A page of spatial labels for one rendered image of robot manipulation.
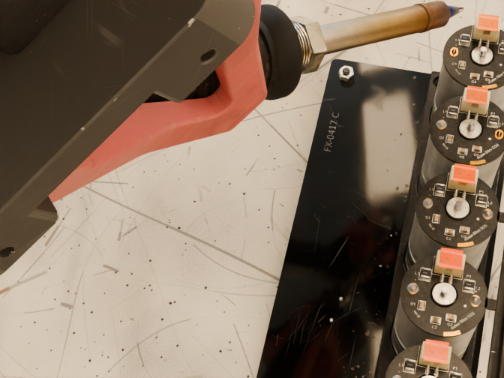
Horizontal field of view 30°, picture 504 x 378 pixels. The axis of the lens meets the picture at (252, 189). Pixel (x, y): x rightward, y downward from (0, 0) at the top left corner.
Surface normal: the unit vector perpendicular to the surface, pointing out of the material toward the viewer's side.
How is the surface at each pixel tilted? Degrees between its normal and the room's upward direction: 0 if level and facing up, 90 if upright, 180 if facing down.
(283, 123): 0
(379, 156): 0
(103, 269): 0
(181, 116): 41
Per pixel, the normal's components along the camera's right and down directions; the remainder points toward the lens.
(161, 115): 0.50, -0.66
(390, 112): -0.07, -0.44
